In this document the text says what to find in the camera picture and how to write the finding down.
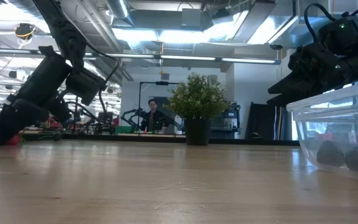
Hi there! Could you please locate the large red strawberry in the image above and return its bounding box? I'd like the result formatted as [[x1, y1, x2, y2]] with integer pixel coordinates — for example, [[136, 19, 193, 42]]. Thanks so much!
[[6, 134, 21, 146]]

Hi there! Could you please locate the long ceiling light bar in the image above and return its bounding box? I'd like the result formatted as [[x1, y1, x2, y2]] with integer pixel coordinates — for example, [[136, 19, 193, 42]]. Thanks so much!
[[0, 47, 282, 65]]

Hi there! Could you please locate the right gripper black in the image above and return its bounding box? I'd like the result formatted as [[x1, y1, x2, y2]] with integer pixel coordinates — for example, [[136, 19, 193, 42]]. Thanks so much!
[[267, 42, 352, 108]]

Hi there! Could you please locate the person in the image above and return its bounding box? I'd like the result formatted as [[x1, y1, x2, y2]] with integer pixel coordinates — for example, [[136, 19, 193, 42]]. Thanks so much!
[[140, 98, 169, 133]]

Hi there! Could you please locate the black background rig frame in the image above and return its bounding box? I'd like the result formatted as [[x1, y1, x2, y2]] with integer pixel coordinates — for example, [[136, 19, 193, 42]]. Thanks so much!
[[137, 80, 181, 135]]

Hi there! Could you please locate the black standing panel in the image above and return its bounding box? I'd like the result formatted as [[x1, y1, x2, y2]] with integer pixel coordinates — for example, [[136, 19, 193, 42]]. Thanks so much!
[[246, 101, 293, 141]]

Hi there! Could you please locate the round black ceiling device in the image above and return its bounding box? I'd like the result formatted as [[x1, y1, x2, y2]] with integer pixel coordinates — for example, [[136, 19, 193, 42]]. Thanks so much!
[[14, 22, 37, 41]]

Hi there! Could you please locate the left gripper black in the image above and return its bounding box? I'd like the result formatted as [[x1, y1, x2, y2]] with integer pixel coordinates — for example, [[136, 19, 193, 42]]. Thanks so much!
[[0, 46, 73, 146]]

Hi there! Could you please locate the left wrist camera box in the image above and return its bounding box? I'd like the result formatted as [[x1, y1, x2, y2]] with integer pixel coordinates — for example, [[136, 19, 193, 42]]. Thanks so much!
[[65, 68, 107, 106]]

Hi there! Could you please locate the clear plastic tupperware container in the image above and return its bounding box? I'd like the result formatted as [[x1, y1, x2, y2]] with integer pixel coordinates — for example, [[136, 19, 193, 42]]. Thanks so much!
[[286, 79, 358, 184]]

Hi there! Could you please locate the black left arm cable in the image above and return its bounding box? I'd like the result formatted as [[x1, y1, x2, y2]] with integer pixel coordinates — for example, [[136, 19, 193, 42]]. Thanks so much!
[[84, 42, 120, 114]]

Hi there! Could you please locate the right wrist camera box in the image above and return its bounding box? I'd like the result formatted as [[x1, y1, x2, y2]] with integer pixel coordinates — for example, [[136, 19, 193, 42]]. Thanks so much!
[[296, 42, 338, 63]]

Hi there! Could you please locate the artificial green potted plant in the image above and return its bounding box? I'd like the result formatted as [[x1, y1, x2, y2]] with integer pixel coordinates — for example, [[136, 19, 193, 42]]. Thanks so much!
[[166, 73, 231, 146]]

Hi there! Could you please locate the green crate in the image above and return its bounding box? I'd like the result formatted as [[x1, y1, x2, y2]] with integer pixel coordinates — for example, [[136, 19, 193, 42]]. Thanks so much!
[[114, 125, 134, 135]]

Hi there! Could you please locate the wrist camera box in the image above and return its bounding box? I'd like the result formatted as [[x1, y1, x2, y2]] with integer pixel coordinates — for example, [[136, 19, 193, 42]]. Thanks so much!
[[65, 68, 107, 106], [296, 42, 338, 63]]

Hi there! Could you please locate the black aluminium table frame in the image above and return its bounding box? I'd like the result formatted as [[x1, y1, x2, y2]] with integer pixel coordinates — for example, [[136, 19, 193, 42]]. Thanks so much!
[[0, 132, 303, 147]]

